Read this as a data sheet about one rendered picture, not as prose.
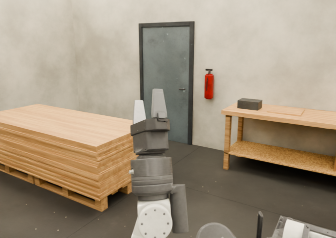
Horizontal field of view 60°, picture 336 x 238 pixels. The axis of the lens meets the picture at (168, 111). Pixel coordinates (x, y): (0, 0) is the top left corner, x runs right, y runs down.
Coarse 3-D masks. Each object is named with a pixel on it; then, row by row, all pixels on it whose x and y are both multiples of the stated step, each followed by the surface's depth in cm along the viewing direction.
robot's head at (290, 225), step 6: (288, 222) 59; (294, 222) 59; (288, 228) 57; (294, 228) 57; (300, 228) 57; (288, 234) 57; (294, 234) 56; (300, 234) 56; (312, 234) 56; (318, 234) 56
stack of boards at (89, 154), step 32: (0, 128) 397; (32, 128) 366; (64, 128) 366; (96, 128) 366; (128, 128) 366; (0, 160) 417; (32, 160) 372; (64, 160) 336; (96, 160) 308; (128, 160) 353; (64, 192) 353; (96, 192) 319; (128, 192) 362
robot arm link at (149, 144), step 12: (144, 120) 59; (156, 120) 58; (168, 120) 61; (132, 132) 65; (144, 132) 59; (156, 132) 59; (144, 144) 59; (156, 144) 59; (144, 156) 60; (156, 156) 60; (132, 168) 60; (144, 168) 58; (156, 168) 58; (168, 168) 60
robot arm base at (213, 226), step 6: (204, 228) 71; (210, 228) 71; (216, 228) 71; (222, 228) 71; (228, 228) 71; (198, 234) 70; (204, 234) 70; (210, 234) 70; (216, 234) 70; (222, 234) 70; (228, 234) 70
